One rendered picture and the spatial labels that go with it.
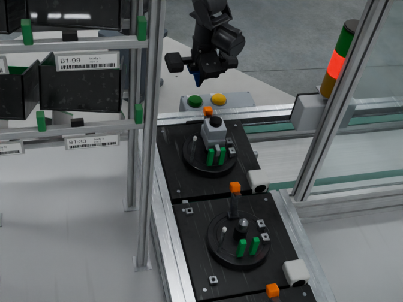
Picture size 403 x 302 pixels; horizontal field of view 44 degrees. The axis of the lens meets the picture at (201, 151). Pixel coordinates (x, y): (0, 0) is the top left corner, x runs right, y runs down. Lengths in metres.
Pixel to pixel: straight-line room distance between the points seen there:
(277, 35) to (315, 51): 0.29
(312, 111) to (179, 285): 0.45
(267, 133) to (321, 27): 2.49
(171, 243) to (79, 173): 0.37
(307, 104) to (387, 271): 0.49
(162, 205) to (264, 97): 0.63
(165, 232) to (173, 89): 0.62
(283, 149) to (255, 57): 1.98
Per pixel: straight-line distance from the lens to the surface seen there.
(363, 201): 1.33
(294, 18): 3.84
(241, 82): 1.67
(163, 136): 1.28
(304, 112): 1.03
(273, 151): 1.37
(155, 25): 0.70
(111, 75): 0.82
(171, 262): 1.06
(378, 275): 1.30
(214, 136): 1.16
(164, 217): 1.13
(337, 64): 0.98
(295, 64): 3.36
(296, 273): 1.07
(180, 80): 1.63
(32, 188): 1.32
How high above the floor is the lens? 1.87
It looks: 46 degrees down
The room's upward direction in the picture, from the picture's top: 10 degrees clockwise
